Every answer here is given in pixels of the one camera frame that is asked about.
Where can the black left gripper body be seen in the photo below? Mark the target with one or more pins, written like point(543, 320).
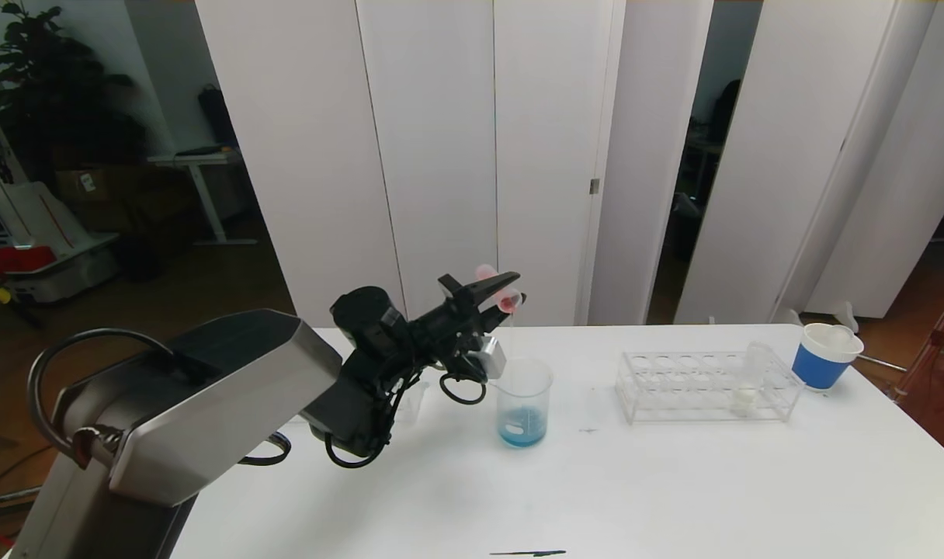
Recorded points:
point(458, 299)

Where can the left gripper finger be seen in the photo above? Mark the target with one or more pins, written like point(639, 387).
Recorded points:
point(507, 308)
point(489, 290)

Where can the test tube with red pigment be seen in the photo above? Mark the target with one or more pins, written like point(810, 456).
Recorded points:
point(509, 301)
point(839, 335)

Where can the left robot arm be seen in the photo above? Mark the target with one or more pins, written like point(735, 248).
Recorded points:
point(208, 404)

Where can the clear plastic test tube rack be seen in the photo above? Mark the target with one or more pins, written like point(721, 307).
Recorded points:
point(416, 404)
point(697, 407)

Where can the clear glass beaker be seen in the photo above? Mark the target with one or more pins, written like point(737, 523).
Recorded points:
point(522, 431)

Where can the test tube with white pigment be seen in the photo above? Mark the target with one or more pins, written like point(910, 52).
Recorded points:
point(744, 397)

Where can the white folding screen panel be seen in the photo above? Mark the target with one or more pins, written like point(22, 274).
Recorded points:
point(441, 155)
point(650, 93)
point(930, 116)
point(550, 116)
point(790, 78)
point(301, 155)

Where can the white office desk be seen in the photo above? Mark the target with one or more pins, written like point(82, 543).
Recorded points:
point(200, 159)

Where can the black backpack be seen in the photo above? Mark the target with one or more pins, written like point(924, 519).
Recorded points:
point(217, 116)

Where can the blue paper cup white rim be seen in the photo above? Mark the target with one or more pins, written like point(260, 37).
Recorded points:
point(817, 371)

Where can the white screen foot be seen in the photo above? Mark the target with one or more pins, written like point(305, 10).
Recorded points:
point(843, 314)

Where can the brown cardboard box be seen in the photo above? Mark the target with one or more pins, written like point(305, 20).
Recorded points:
point(91, 186)

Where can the grey plastic crate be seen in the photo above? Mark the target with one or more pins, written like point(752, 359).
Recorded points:
point(68, 281)

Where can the white panel with red stripe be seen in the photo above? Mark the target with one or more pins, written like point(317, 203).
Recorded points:
point(45, 221)

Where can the red plastic bin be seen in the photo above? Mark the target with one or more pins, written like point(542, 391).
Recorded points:
point(14, 260)

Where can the dark green potted plant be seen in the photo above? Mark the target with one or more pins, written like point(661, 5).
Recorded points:
point(53, 101)

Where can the chrome chair leg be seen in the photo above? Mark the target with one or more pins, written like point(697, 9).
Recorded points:
point(6, 497)

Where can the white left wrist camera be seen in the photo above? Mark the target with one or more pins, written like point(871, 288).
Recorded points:
point(494, 359)

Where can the metal frame stand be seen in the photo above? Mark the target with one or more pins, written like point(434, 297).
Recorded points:
point(938, 339)

